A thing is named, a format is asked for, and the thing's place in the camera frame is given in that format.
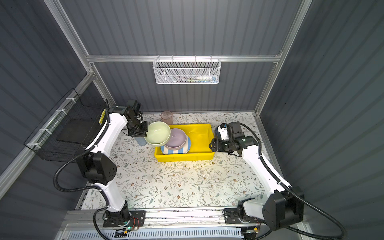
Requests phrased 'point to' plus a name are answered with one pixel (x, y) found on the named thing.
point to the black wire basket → (67, 130)
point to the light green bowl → (158, 133)
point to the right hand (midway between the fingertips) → (217, 146)
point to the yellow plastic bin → (200, 135)
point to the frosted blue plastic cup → (140, 141)
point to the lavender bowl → (177, 140)
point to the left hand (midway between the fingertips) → (146, 134)
